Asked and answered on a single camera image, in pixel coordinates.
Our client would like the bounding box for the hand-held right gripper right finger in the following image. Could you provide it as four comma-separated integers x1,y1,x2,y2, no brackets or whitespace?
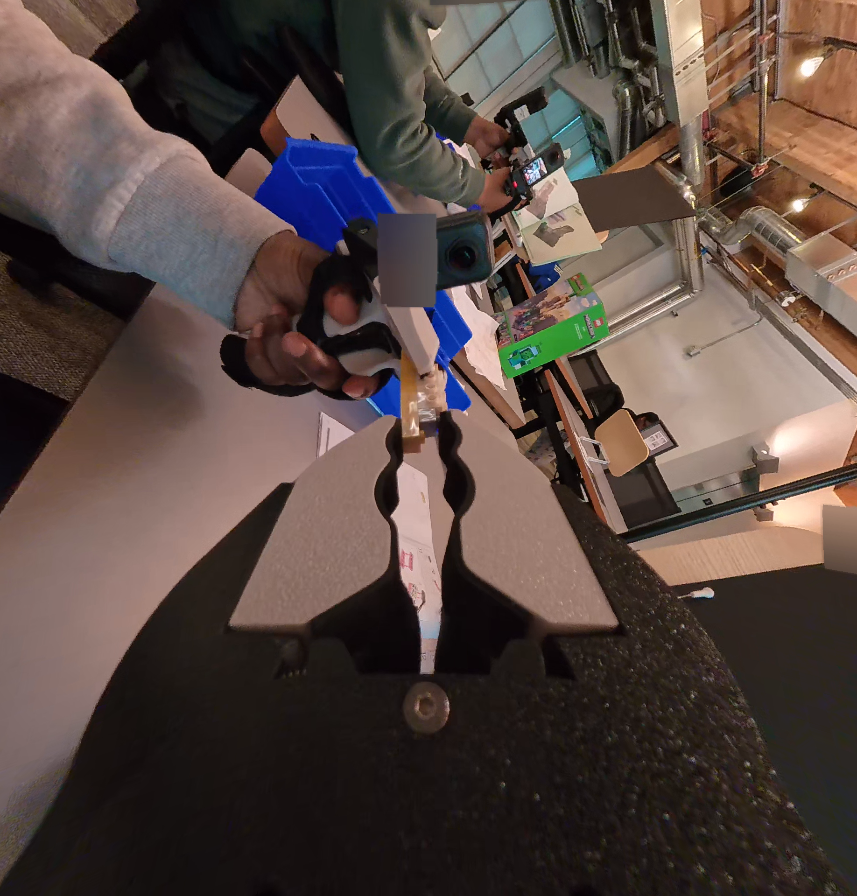
439,412,621,637

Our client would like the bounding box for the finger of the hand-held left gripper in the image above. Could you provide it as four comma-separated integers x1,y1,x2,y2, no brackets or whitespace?
376,276,443,378

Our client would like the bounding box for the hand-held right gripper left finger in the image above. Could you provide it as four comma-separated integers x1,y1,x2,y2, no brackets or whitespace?
227,415,403,630

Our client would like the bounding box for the white toy brick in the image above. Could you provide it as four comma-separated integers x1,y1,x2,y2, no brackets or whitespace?
414,367,449,429

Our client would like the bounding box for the narrow yellow toy plate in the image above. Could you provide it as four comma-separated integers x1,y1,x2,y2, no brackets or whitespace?
399,350,428,456

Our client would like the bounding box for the person's left forearm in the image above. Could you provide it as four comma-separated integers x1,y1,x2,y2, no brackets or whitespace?
0,0,298,331

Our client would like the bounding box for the another person's forearm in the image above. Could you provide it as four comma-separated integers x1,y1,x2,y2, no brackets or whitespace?
420,66,482,141
332,0,487,209

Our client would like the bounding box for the grey desk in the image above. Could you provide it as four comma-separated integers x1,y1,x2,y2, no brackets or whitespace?
0,280,429,806

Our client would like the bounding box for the person's left hand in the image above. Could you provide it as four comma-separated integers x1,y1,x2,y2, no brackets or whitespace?
220,230,396,400

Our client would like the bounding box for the white paper sheet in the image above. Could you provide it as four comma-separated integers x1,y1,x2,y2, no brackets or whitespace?
448,293,508,392

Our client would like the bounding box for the open picture booklet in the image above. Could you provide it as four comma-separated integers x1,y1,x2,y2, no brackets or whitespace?
511,168,604,268

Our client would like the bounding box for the toy instruction booklet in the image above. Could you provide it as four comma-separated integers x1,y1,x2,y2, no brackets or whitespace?
316,412,449,674

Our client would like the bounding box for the green toy box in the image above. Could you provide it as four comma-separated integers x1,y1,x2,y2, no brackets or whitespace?
493,272,611,380

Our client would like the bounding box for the tan chair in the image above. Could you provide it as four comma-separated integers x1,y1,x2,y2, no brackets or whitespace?
574,408,651,478

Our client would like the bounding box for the blue plastic bin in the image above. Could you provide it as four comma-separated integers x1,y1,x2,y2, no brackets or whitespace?
253,135,473,419

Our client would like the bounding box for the black box with label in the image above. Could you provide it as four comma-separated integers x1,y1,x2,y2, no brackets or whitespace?
630,412,679,457

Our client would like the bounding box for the black flat panel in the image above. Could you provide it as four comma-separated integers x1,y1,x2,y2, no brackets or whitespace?
570,163,700,233

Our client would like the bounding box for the black pole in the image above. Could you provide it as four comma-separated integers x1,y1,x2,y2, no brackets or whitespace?
619,457,857,546

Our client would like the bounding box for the silver upright air duct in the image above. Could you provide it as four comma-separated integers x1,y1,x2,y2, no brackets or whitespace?
649,0,713,183

